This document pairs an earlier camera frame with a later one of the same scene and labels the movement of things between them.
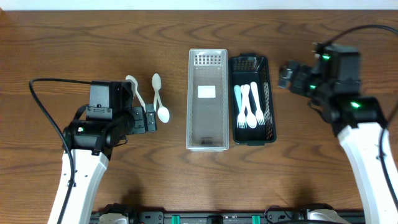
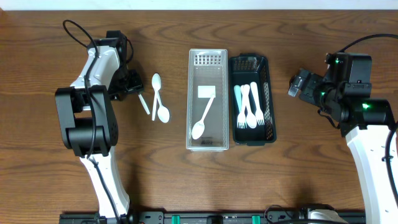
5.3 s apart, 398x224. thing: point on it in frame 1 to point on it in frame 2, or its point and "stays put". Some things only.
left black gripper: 140,119 to 134,84
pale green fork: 237,93 stays put
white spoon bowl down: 163,113 stays put
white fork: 259,114 stays put
